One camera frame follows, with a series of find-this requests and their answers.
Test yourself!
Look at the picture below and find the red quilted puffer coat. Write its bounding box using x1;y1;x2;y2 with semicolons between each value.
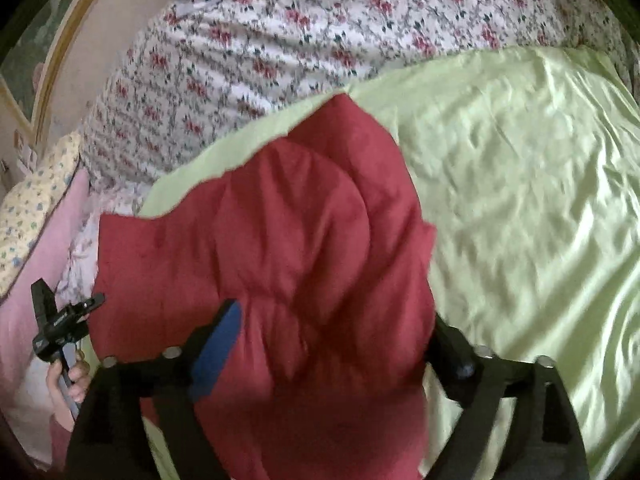
89;94;435;479

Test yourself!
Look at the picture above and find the person's left hand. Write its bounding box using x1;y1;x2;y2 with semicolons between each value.
46;351;91;431

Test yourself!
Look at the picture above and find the pastel floral pillow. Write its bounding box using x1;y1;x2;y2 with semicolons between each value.
55;183;151;307

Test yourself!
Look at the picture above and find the pink pillow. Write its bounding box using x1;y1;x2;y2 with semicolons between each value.
0;167;94;411

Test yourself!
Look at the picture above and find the yellow floral pillow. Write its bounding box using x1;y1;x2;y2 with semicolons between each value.
1;131;81;296

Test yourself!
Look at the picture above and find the light green bed sheet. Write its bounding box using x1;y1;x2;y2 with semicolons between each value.
134;48;639;479

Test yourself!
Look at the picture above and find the red floral white quilt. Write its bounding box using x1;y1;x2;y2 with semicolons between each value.
80;0;639;190

